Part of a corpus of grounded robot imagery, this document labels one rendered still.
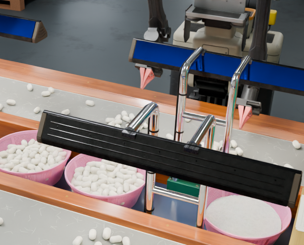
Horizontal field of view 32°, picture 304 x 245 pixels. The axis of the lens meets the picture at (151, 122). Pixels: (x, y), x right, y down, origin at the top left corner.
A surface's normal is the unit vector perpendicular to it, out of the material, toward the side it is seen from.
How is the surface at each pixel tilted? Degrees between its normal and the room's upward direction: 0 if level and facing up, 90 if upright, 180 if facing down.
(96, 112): 0
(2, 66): 0
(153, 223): 0
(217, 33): 98
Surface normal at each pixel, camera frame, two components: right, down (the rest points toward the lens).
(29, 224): 0.04, -0.87
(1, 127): -0.36, 0.44
